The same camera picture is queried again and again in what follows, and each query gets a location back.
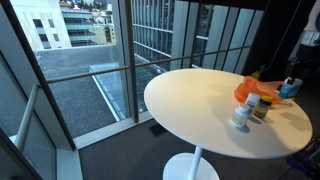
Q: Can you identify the orange plastic carrier bag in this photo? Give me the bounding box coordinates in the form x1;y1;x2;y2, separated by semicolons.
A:
234;76;283;105

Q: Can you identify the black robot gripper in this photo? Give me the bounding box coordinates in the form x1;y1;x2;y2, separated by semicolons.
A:
286;61;304;85

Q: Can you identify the yellow-lidded amber bottle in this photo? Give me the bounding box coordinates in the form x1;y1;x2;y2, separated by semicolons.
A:
254;95;273;118

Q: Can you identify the metal window handrail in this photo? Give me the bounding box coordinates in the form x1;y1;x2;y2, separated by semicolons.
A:
13;44;264;153

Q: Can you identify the white-lidded supplement bottle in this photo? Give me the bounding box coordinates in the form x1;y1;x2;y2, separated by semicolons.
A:
231;104;250;127

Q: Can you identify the blue and black floor equipment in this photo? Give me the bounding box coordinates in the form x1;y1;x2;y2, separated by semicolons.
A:
287;136;320;180

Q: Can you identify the round white table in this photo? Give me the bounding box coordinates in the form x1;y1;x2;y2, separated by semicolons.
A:
144;69;313;180

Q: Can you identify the white cylindrical bottle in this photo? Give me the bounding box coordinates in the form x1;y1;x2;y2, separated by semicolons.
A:
246;93;260;113

